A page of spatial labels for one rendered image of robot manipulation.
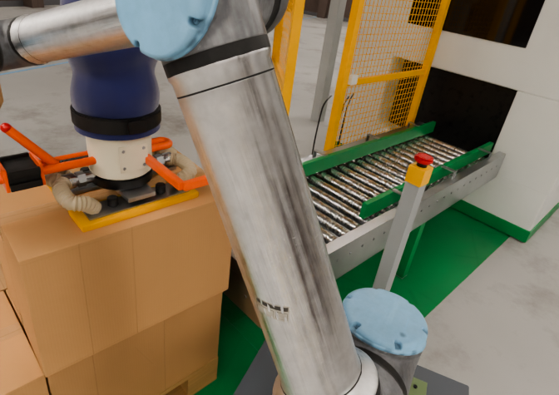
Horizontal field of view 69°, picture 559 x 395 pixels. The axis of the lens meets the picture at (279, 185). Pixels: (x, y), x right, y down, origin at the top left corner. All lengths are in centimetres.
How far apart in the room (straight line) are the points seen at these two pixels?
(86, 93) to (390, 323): 84
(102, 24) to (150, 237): 64
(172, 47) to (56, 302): 89
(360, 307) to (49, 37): 70
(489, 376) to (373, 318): 168
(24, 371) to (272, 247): 105
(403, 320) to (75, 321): 86
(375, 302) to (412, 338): 9
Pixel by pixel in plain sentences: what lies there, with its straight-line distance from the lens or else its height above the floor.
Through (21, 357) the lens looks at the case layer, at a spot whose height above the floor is 54.
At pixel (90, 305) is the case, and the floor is 74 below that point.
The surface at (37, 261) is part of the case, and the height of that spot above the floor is 93.
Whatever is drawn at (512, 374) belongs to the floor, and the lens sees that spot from 245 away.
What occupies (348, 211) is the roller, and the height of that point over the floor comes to 54.
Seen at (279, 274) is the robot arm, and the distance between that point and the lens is 46.
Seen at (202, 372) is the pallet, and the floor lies 11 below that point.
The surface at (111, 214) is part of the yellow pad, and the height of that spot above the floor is 96.
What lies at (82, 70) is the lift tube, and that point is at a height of 132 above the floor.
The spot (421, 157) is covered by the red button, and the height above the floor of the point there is 104.
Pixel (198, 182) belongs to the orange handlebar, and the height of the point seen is 108.
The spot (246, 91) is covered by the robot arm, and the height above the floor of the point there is 148.
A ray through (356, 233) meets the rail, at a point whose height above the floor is 60.
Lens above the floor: 160
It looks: 29 degrees down
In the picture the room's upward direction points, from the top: 8 degrees clockwise
